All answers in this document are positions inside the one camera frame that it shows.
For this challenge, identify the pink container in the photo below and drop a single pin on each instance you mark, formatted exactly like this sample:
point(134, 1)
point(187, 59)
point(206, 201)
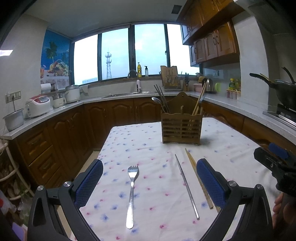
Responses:
point(198, 87)

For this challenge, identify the wall power outlet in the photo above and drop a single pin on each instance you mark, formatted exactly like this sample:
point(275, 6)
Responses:
point(11, 96)

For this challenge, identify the kitchen sink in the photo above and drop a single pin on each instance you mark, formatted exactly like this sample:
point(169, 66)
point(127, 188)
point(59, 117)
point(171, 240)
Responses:
point(132, 93)

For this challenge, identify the floral white tablecloth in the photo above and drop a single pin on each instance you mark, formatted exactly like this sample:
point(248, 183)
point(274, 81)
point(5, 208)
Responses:
point(162, 208)

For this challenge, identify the yellow oil bottle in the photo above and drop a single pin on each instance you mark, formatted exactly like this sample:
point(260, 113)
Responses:
point(139, 70)

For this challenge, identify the steel chopstick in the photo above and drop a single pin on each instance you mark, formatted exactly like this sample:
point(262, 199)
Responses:
point(162, 99)
point(188, 189)

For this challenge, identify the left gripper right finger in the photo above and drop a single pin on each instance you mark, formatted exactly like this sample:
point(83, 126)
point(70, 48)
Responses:
point(255, 222)

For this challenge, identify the steel spoon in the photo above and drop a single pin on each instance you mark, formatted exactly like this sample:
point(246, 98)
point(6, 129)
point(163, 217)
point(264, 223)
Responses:
point(158, 101)

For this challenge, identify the wooden cabinets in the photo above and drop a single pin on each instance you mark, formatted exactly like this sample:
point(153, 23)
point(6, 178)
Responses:
point(208, 30)
point(55, 150)

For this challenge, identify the white red rice cooker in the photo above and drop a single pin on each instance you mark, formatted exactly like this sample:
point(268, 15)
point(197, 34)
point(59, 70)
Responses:
point(38, 105)

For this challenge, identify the countertop dish rack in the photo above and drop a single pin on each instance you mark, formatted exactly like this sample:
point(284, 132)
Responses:
point(170, 78)

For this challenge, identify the clear soap dispenser bottle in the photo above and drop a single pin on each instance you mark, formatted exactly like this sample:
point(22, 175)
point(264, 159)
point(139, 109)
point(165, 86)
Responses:
point(146, 71)

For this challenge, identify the black knife block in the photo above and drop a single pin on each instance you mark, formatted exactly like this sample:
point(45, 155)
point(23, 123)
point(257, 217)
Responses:
point(186, 83)

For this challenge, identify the person's right hand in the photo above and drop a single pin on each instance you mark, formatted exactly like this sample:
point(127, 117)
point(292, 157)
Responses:
point(285, 210)

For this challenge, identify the paper towel roll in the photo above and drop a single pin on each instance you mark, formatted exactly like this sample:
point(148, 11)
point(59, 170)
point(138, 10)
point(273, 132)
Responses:
point(45, 88)

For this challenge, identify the upper wooden cabinets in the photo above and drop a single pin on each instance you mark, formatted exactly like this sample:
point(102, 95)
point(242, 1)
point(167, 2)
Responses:
point(208, 30)

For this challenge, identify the fruit beach wall poster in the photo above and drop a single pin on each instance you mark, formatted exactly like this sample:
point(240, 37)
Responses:
point(55, 60)

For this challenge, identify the steel inner pot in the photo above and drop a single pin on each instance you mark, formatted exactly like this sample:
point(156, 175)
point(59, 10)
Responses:
point(14, 120)

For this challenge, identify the spice jar rack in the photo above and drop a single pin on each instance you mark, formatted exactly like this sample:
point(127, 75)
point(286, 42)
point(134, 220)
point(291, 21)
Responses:
point(233, 94)

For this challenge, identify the black wok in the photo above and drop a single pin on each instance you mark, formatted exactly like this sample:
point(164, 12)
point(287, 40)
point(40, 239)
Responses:
point(285, 91)

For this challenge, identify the green yellow bottle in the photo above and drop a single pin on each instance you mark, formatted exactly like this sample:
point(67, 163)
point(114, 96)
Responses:
point(234, 84)

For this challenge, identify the green cup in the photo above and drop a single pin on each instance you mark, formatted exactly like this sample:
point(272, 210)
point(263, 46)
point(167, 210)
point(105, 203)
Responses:
point(218, 87)

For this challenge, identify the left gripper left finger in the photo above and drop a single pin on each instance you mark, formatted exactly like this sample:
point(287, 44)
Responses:
point(44, 221)

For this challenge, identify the wooden chopstick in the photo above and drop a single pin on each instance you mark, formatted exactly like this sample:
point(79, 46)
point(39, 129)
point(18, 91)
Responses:
point(194, 165)
point(198, 99)

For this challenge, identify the lower wooden cabinets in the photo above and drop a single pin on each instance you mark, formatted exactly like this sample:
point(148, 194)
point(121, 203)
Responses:
point(55, 150)

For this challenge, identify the small white appliance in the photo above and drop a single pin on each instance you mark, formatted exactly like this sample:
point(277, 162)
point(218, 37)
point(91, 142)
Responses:
point(58, 100)

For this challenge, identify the wooden utensil holder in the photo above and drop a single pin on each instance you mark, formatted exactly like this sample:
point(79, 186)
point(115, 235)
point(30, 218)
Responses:
point(183, 124)

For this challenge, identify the steel electric kettle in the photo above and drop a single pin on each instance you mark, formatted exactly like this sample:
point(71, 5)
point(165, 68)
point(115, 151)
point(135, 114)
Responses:
point(210, 87)

